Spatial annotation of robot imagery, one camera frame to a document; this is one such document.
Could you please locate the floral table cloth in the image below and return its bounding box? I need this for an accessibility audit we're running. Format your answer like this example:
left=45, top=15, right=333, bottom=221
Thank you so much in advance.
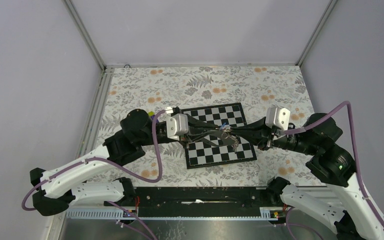
left=95, top=66, right=320, bottom=187

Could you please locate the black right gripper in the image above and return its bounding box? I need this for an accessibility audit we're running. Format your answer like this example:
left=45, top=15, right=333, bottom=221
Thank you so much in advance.
left=231, top=114, right=319, bottom=155

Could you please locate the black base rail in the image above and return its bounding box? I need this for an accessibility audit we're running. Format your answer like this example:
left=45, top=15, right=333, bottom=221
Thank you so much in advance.
left=114, top=186, right=289, bottom=218

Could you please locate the black white chessboard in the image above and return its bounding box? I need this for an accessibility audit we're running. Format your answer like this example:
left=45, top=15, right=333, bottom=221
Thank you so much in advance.
left=181, top=102, right=257, bottom=169

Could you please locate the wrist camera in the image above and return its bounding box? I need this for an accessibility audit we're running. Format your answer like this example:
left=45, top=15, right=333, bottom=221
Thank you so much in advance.
left=164, top=107, right=189, bottom=141
left=265, top=106, right=291, bottom=136

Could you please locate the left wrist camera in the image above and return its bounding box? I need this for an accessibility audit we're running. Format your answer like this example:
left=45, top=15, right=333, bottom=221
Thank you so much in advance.
left=164, top=107, right=189, bottom=141

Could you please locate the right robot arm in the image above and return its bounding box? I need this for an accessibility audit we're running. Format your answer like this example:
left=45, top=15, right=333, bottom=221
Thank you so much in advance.
left=231, top=113, right=384, bottom=240

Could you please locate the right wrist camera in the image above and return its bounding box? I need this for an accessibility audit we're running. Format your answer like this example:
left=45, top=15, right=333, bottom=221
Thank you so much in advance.
left=265, top=106, right=291, bottom=136

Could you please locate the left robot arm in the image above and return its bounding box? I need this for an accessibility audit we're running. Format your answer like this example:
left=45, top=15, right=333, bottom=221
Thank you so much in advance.
left=21, top=107, right=227, bottom=216

